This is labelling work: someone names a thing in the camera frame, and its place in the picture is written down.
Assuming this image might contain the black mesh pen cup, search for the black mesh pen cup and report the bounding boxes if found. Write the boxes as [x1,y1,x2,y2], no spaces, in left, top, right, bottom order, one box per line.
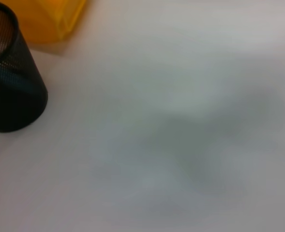
[0,0,48,133]

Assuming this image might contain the yellow plastic bin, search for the yellow plastic bin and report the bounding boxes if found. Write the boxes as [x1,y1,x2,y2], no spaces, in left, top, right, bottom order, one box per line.
[15,0,88,46]

